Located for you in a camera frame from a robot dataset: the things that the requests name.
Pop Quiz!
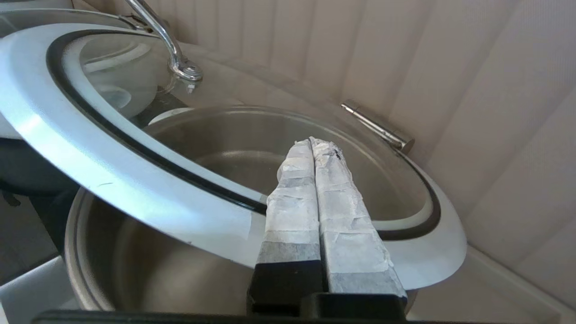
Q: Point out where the glass lid with looped handle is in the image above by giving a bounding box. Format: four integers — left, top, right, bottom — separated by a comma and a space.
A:
0, 0, 468, 291

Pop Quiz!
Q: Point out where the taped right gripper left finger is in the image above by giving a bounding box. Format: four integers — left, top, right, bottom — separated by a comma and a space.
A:
247, 139, 324, 315

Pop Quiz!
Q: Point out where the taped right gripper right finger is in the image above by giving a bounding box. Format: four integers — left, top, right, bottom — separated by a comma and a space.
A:
310, 137, 408, 306

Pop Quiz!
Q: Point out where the white pot with steel interior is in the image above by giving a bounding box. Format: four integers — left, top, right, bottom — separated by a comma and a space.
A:
0, 106, 432, 324

